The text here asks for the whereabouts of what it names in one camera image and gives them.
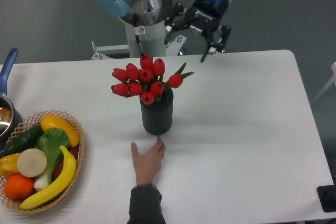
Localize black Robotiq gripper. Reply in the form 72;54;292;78
164;0;232;62

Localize red tulip bouquet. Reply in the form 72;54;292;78
111;54;194;106

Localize dark grey ribbed vase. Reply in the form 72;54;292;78
140;88;174;135

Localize grey sleeved forearm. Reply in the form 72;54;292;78
127;184;166;223

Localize bare human hand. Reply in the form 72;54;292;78
131;136;166;186

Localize dark red eggplant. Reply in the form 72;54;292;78
53;146;79;181

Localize green bok choy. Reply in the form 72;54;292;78
34;128;70;191

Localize woven wicker basket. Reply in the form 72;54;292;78
1;110;85;214

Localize yellow banana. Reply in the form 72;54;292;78
20;145;77;210

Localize green cucumber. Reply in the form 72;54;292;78
1;125;44;158

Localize black device at table edge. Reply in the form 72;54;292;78
317;185;336;212

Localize beige round disc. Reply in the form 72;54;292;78
16;148;47;177

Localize yellow bell pepper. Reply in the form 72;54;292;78
1;153;21;177

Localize orange fruit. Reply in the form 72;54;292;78
4;174;34;199

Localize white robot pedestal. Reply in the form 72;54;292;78
90;0;226;61

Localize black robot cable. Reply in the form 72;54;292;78
132;13;145;58

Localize blue handled saucepan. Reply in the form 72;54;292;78
1;48;23;150

